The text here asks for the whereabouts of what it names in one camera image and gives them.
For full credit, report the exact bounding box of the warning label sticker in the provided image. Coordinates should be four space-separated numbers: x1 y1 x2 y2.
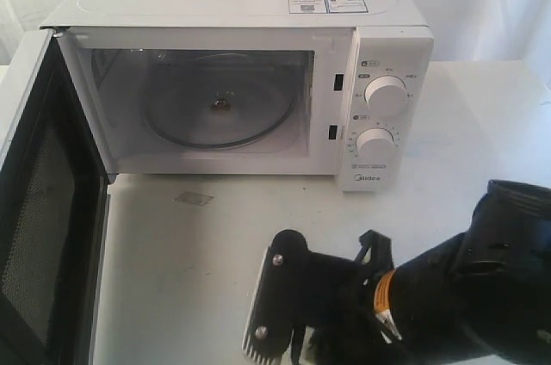
288 0 368 15

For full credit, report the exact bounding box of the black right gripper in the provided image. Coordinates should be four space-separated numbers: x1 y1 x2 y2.
294 230 396 364

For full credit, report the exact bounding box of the glass turntable plate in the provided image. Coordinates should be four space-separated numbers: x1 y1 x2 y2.
145 51 308 149

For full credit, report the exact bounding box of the white upper power knob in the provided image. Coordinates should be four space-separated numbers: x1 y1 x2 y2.
364 75 408 117

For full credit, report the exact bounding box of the white Midea microwave body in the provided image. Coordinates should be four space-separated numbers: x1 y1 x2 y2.
41 0 434 192

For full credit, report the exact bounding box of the white lower timer knob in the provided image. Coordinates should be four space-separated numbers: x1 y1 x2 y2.
356 128 395 165

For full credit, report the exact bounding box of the clear tape patch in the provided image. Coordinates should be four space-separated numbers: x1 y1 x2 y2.
175 191 214 207

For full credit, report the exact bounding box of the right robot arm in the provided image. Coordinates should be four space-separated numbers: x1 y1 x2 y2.
306 180 550 364

